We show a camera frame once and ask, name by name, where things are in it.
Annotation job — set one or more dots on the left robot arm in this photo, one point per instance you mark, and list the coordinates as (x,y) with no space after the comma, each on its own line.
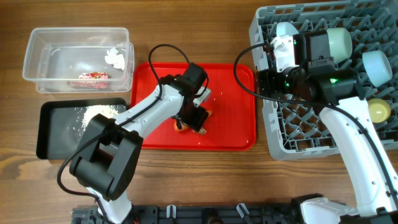
(109,149)

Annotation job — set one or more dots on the red serving tray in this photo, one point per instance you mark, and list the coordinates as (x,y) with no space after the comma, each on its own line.
(232,124)

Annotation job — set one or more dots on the red snack wrapper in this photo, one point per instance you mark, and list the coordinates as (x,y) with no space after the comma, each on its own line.
(96,80)

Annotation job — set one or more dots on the light blue plate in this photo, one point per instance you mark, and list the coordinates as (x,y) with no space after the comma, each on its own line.
(285,28)

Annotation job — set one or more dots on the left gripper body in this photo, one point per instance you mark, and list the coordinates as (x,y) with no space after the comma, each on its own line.
(193,117)

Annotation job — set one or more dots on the green small bowl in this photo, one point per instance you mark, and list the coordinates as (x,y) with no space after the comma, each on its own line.
(340,44)

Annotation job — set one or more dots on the light blue bowl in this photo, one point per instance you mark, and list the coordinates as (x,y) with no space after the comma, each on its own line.
(377,67)

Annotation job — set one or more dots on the black plastic tray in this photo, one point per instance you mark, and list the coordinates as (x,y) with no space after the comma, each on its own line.
(56,139)

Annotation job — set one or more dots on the orange carrot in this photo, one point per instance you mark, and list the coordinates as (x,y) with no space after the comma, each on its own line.
(181,127)

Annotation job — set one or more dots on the rice with peanut shells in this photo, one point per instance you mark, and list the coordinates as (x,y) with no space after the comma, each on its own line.
(86,113)

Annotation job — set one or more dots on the yellow plastic cup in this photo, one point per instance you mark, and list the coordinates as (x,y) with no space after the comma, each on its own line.
(379,110)

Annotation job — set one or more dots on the grey dishwasher rack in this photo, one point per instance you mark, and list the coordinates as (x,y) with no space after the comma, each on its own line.
(295,131)

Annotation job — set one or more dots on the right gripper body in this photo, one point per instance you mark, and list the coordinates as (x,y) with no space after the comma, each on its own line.
(267,83)

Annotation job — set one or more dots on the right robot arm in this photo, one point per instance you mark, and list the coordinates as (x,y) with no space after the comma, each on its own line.
(306,68)

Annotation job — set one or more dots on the white tissue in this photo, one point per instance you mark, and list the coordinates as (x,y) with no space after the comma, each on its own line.
(114,58)

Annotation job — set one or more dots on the clear plastic bin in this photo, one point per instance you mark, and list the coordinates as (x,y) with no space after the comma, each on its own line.
(58,55)

